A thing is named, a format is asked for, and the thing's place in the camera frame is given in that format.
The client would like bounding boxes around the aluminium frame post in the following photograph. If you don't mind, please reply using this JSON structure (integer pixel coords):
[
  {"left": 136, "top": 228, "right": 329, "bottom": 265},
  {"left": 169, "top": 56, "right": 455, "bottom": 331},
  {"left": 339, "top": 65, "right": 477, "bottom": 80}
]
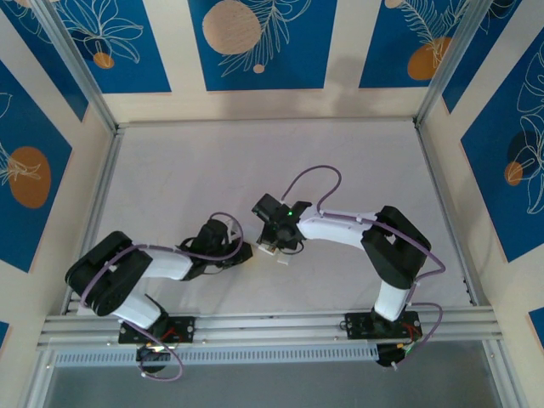
[
  {"left": 412, "top": 0, "right": 524, "bottom": 128},
  {"left": 31, "top": 0, "right": 119, "bottom": 133}
]

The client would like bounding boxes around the aluminium table side rail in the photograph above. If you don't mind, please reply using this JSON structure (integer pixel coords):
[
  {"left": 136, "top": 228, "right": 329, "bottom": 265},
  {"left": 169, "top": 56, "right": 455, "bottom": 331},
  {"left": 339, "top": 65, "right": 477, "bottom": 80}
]
[
  {"left": 61, "top": 127, "right": 127, "bottom": 316},
  {"left": 412, "top": 121, "right": 490, "bottom": 308}
]

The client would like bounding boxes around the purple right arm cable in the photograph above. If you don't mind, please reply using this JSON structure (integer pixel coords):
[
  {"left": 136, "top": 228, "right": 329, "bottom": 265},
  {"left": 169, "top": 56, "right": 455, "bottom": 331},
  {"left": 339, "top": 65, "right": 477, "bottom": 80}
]
[{"left": 280, "top": 164, "right": 446, "bottom": 370}]

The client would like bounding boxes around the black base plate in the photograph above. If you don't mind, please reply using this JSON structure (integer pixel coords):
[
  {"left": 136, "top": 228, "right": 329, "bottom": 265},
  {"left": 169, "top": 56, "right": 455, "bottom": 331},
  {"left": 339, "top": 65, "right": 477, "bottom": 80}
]
[
  {"left": 344, "top": 311, "right": 422, "bottom": 341},
  {"left": 117, "top": 314, "right": 197, "bottom": 344}
]

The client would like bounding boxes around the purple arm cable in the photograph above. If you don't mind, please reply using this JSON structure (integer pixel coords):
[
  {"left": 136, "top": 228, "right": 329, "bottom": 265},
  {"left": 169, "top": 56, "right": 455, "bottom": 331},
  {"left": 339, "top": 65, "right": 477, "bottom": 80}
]
[
  {"left": 280, "top": 164, "right": 446, "bottom": 370},
  {"left": 79, "top": 211, "right": 246, "bottom": 383}
]

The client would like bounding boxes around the grey slotted cable duct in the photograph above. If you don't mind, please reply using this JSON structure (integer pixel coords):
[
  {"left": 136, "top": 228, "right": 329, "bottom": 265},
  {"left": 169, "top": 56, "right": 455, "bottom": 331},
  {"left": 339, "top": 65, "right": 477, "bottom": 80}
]
[{"left": 53, "top": 343, "right": 380, "bottom": 369}]

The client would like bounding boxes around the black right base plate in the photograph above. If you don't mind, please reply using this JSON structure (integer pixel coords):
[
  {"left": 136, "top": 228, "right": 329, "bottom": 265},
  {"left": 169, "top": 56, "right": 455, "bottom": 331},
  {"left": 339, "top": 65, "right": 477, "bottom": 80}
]
[{"left": 344, "top": 311, "right": 422, "bottom": 341}]

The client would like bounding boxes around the white remote control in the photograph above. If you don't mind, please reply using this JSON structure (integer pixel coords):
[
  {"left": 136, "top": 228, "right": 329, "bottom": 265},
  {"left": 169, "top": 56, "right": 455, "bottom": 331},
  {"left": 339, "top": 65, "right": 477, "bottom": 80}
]
[{"left": 254, "top": 237, "right": 280, "bottom": 259}]

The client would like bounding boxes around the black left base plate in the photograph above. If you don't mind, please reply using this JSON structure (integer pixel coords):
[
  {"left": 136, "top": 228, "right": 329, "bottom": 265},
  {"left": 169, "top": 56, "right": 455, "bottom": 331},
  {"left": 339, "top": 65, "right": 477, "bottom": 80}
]
[{"left": 117, "top": 314, "right": 197, "bottom": 344}]

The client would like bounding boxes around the aluminium frame leg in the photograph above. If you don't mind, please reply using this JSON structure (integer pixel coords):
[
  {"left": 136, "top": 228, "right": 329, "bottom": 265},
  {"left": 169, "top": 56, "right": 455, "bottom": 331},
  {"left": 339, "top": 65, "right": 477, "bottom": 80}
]
[
  {"left": 16, "top": 348, "right": 59, "bottom": 408},
  {"left": 482, "top": 339, "right": 526, "bottom": 408}
]

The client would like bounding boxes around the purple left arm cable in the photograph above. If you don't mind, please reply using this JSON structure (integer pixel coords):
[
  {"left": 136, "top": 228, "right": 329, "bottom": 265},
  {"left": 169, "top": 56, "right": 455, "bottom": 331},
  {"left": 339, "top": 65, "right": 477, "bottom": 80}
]
[{"left": 79, "top": 211, "right": 246, "bottom": 383}]

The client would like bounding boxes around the aluminium table back rail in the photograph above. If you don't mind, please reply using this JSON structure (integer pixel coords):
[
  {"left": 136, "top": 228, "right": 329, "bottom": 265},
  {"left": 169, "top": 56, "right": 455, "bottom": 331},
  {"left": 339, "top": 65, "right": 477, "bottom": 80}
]
[{"left": 114, "top": 118, "right": 420, "bottom": 128}]

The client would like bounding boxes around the aluminium mounting rail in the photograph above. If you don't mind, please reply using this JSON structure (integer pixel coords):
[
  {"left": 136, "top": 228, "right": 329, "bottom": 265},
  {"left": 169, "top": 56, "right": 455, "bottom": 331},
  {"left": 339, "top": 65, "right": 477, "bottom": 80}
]
[{"left": 36, "top": 306, "right": 505, "bottom": 353}]

